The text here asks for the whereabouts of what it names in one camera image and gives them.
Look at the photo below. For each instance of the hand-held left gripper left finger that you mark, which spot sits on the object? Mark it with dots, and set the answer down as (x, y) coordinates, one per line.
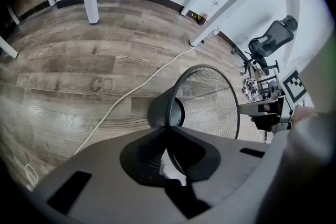
(136, 162)

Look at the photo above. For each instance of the black mesh waste basket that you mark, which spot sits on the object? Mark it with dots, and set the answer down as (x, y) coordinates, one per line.
(210, 102)

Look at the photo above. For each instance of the person's right forearm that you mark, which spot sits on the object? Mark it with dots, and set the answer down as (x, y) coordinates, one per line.
(304, 113)

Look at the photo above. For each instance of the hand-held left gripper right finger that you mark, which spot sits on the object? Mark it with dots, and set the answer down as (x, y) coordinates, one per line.
(207, 160)

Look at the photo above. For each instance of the black office chair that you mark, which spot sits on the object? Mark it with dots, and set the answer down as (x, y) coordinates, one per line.
(273, 39)

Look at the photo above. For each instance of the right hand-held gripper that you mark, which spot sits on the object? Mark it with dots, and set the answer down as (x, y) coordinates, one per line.
(295, 86)

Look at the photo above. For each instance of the white wall socket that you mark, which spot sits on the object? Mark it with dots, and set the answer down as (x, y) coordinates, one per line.
(216, 1)

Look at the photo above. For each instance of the tangled electronics pile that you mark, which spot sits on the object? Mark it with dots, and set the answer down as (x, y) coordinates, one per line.
(252, 86)

